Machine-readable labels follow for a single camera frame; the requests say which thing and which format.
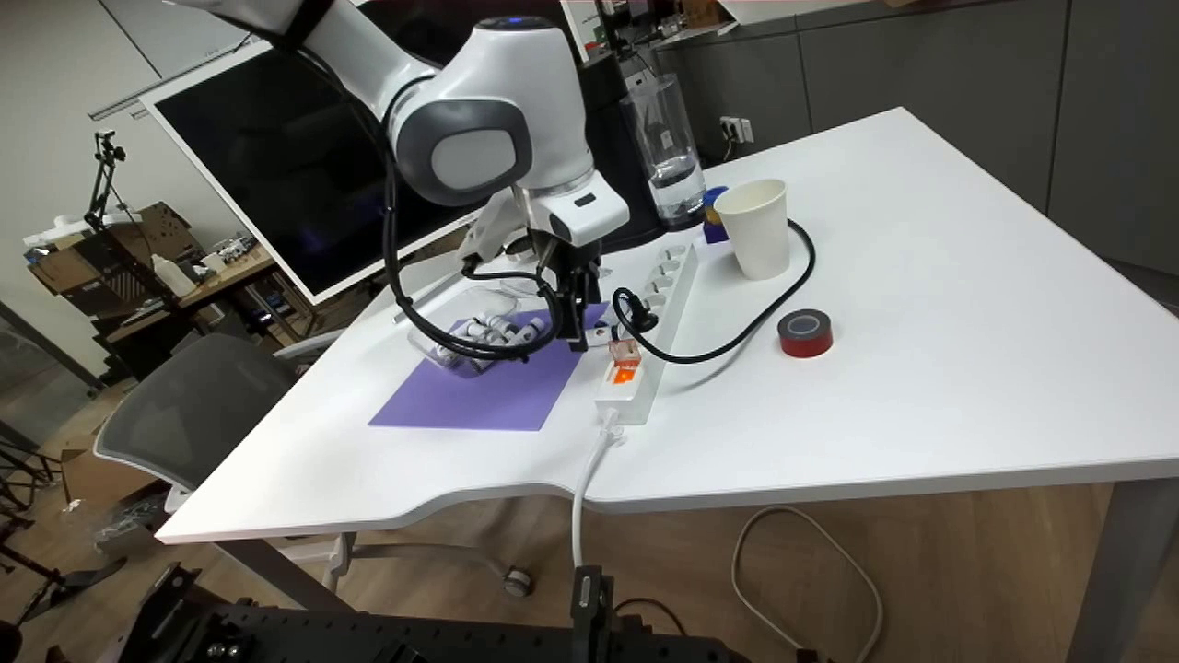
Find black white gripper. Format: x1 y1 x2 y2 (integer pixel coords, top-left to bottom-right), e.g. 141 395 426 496
541 234 600 352

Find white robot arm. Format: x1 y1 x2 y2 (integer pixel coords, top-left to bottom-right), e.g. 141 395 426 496
178 0 628 345

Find white bottle in container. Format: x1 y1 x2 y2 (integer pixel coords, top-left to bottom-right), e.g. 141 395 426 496
448 319 487 345
480 336 512 360

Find white power strip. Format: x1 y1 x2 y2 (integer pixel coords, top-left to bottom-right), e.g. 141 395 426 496
597 243 696 428

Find purple mat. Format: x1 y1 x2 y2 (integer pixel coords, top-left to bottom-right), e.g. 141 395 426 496
372 342 583 432

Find blue object behind cup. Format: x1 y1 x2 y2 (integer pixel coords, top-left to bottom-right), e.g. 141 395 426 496
702 185 730 243

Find white paper cup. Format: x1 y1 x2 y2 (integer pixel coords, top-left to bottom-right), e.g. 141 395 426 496
713 177 788 279

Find clear water tank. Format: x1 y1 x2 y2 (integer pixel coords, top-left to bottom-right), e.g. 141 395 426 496
622 55 702 228

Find red black tape roll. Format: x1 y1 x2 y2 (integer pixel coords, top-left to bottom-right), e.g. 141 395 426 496
778 308 834 358

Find large monitor screen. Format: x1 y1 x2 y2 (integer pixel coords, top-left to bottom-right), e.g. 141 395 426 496
141 34 492 308

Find grey mesh office chair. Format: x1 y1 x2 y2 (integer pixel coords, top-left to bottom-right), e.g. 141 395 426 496
91 333 293 490

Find cluttered wooden desk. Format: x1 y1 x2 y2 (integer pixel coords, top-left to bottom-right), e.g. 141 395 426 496
27 204 289 374

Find orange power strip switch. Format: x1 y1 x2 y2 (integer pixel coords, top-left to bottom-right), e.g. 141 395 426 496
612 342 642 382

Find white power strip cord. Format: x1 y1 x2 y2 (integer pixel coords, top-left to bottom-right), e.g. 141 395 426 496
566 421 622 576

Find black power cable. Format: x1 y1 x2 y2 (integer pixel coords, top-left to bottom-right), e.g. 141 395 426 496
609 212 823 367

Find white cable loop on floor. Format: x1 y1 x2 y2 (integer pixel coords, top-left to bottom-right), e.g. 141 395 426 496
730 504 888 663

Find camera tripod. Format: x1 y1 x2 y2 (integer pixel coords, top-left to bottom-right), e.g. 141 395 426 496
83 134 125 228

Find black equipment frame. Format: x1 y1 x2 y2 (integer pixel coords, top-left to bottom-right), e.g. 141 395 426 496
118 568 746 663

